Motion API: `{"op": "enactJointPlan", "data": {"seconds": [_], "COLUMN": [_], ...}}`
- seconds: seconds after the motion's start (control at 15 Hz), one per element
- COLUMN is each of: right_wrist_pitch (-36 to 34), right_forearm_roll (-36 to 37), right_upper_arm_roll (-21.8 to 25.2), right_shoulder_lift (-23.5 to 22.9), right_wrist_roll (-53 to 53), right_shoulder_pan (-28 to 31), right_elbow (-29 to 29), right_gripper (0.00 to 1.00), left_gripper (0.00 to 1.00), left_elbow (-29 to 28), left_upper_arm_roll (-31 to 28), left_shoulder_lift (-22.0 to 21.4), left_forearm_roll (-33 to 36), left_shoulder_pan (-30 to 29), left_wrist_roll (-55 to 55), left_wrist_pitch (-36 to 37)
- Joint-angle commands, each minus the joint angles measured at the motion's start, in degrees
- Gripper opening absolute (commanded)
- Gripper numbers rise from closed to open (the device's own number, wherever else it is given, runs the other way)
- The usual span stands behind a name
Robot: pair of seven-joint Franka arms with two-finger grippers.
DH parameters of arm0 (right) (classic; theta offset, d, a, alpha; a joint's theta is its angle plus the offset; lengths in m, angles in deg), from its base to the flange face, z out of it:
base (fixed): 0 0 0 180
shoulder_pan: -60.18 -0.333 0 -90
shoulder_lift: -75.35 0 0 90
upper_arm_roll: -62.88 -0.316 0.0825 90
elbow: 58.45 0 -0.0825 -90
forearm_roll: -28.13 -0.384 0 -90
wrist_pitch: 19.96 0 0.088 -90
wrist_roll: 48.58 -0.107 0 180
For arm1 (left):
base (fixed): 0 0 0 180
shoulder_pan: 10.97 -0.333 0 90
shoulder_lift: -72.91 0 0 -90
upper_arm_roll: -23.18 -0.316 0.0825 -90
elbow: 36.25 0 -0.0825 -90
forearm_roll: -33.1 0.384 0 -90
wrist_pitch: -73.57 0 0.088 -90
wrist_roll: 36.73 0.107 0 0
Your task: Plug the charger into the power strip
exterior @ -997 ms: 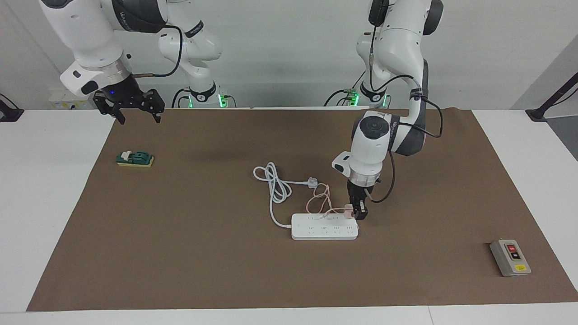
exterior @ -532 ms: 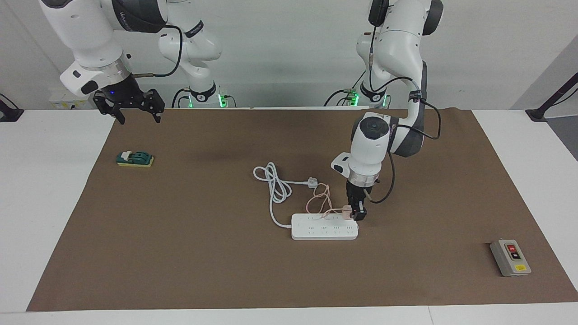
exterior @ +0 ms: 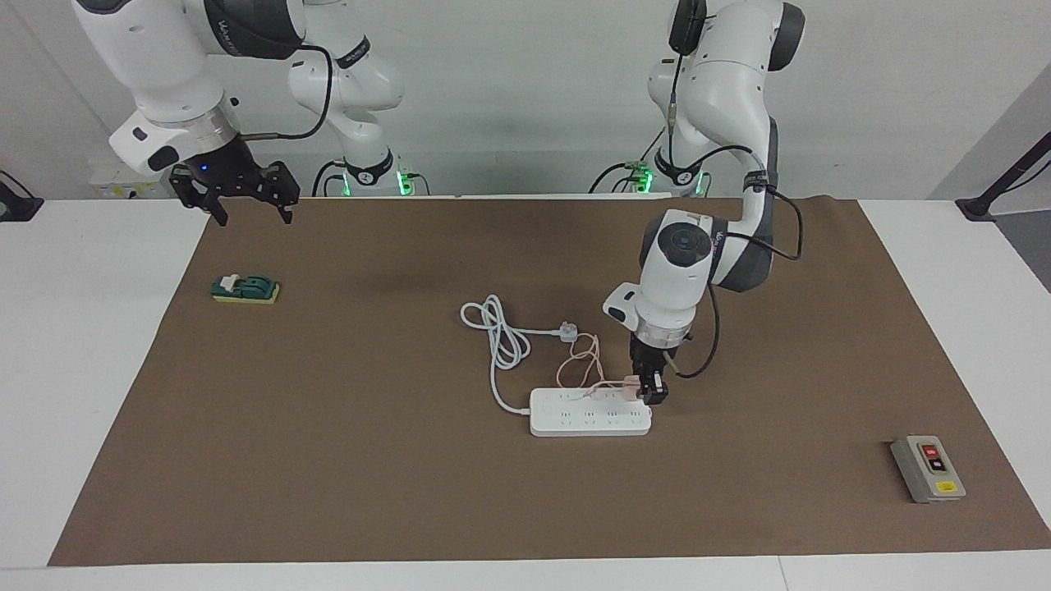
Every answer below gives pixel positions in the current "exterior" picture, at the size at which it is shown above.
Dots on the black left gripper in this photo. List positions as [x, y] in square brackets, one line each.
[653, 357]

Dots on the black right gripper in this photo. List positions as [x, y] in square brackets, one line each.
[222, 168]

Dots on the pink usb charger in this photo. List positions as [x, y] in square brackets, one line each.
[631, 387]

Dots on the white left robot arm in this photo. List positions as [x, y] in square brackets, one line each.
[722, 90]

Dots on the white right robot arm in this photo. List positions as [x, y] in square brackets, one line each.
[164, 74]

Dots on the white power strip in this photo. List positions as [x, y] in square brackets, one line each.
[587, 420]

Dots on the green circuit board module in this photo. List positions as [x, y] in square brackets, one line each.
[246, 289]

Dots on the brown table mat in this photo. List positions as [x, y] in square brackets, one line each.
[410, 492]

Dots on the white wall socket box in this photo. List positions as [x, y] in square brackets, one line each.
[115, 185]

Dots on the black camera stand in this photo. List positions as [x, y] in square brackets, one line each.
[20, 209]
[977, 207]

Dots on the grey on off switch box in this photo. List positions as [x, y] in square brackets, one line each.
[928, 472]

